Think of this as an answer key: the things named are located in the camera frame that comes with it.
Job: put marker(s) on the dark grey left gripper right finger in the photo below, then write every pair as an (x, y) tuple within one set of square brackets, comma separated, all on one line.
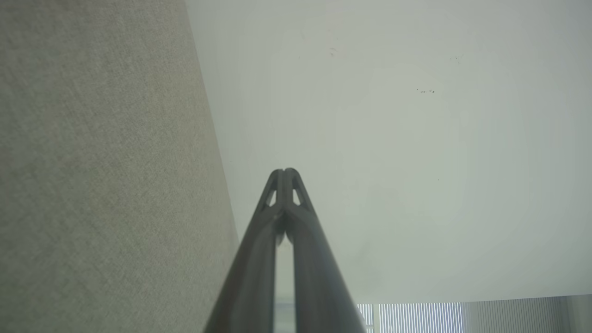
[(314, 282)]

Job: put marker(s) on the grey fabric sofa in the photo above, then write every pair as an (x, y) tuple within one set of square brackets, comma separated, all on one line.
[(101, 175)]

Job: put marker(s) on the grey vertical window blind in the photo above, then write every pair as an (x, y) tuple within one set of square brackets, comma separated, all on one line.
[(513, 315)]

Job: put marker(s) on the white vertical window blind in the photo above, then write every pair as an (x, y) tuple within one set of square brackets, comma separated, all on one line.
[(416, 318)]

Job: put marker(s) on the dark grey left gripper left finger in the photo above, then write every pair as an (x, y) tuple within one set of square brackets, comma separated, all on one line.
[(249, 277)]

